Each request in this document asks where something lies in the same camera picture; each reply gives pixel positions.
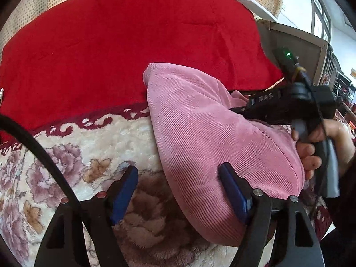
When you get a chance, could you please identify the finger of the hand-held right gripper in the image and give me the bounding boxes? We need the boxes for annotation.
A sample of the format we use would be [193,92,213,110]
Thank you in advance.
[229,99,252,117]

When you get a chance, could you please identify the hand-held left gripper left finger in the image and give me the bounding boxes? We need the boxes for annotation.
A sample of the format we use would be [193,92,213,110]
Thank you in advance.
[33,165,139,267]

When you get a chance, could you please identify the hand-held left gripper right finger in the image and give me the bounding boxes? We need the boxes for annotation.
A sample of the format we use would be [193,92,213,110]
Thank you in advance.
[218,163,325,267]

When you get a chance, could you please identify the pink zip jacket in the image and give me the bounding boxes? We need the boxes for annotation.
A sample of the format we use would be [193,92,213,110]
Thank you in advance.
[143,63,306,248]

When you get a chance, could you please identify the person's right hand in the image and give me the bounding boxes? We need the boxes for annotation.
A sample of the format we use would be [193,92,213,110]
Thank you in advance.
[291,118,356,180]

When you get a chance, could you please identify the dark slatted crib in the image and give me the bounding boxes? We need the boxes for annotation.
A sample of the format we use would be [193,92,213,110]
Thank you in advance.
[320,43,344,87]

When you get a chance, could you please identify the cluttered dark shelf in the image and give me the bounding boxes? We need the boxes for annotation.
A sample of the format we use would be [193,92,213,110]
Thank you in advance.
[334,69,356,113]

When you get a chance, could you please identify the brown wooden board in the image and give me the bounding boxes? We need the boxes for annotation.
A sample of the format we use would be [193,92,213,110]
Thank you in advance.
[257,22,329,89]

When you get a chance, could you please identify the white board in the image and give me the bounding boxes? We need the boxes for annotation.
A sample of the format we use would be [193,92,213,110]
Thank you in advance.
[232,0,279,23]

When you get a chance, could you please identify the red blanket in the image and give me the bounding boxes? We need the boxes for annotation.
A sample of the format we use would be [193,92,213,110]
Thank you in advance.
[0,0,285,145]

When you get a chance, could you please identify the thin black cable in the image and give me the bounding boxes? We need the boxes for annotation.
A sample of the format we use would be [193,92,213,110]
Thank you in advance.
[292,67,327,219]

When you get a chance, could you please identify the thick black cable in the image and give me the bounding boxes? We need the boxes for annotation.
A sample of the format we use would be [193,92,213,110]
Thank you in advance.
[0,116,84,267]

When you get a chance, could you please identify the dark window frame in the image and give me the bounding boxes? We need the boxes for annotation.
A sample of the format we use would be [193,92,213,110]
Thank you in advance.
[307,0,333,43]

